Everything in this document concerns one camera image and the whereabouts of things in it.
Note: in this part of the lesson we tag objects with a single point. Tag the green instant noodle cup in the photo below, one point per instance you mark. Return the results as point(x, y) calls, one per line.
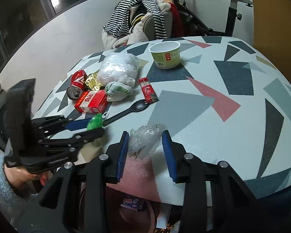
point(166, 58)

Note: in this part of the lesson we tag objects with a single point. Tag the wooden door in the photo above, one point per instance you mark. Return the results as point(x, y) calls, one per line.
point(276, 29)

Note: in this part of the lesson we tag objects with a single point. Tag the geometric patterned table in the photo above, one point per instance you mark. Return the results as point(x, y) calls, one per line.
point(208, 116)

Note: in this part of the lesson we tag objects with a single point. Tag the person's left hand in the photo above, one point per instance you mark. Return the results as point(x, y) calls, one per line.
point(19, 177)

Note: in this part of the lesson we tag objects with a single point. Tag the gold foil wrapper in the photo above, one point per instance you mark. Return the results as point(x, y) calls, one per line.
point(92, 82)

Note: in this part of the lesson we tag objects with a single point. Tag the red cigarette box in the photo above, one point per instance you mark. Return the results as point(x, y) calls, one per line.
point(92, 100)

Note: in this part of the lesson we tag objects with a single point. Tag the black-white striped shirt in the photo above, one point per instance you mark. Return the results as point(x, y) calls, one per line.
point(118, 14)

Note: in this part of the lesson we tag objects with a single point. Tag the person's left forearm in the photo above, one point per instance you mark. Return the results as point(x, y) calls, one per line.
point(2, 194)

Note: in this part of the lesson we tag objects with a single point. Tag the white plastic bag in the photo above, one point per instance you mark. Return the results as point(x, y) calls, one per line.
point(118, 68)

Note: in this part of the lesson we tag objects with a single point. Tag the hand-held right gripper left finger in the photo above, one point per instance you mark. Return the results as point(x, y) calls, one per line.
point(122, 157)

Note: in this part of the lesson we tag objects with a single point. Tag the dark glass window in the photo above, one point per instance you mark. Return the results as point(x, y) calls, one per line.
point(21, 4)

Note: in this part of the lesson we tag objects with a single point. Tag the brown trash bin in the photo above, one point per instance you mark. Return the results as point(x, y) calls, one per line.
point(135, 220)

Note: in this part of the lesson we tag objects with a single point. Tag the black plastic spoon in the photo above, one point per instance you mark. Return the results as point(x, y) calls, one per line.
point(135, 106)

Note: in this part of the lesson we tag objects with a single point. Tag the small green wrapper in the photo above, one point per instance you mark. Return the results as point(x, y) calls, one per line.
point(94, 122)

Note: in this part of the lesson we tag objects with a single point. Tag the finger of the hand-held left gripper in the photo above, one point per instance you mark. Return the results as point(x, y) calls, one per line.
point(75, 124)
point(92, 134)

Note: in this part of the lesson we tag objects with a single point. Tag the black exercise bike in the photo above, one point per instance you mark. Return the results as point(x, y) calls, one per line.
point(232, 17)

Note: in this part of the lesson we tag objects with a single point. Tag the clear plastic wrapper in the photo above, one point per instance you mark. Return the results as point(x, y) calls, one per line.
point(145, 138)

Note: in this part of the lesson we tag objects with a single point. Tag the green-print plastic bag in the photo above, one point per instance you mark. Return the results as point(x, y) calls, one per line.
point(117, 91)

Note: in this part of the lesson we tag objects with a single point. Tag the blue-purple snack packet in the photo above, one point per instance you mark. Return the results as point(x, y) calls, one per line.
point(133, 202)

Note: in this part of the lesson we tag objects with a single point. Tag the red toothpick container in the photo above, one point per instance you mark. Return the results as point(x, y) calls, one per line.
point(148, 89)

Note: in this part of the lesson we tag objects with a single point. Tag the red scarf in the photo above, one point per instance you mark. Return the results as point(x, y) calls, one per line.
point(177, 19)

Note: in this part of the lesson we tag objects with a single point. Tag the striped clothes pile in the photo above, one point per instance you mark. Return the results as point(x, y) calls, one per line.
point(138, 35)

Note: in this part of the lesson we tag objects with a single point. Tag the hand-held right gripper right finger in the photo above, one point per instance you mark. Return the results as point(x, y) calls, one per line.
point(169, 157)

